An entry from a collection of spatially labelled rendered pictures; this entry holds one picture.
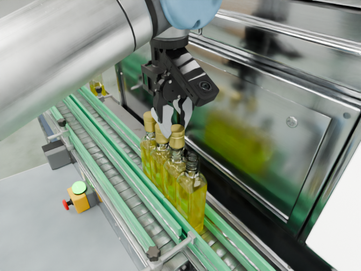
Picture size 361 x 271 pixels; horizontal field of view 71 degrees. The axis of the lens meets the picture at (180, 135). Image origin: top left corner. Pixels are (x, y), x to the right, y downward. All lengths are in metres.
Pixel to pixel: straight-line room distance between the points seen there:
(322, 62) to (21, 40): 0.39
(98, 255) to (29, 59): 0.74
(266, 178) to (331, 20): 0.33
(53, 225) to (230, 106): 0.71
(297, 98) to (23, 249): 0.88
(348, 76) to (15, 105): 0.41
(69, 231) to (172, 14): 0.82
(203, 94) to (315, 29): 0.20
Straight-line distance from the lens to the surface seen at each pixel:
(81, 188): 0.94
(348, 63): 0.44
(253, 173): 0.63
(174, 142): 0.56
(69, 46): 0.22
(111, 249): 0.89
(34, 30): 0.23
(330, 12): 0.47
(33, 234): 1.01
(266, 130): 0.55
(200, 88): 0.43
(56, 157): 1.15
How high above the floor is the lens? 1.51
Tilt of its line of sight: 37 degrees down
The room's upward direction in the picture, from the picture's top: straight up
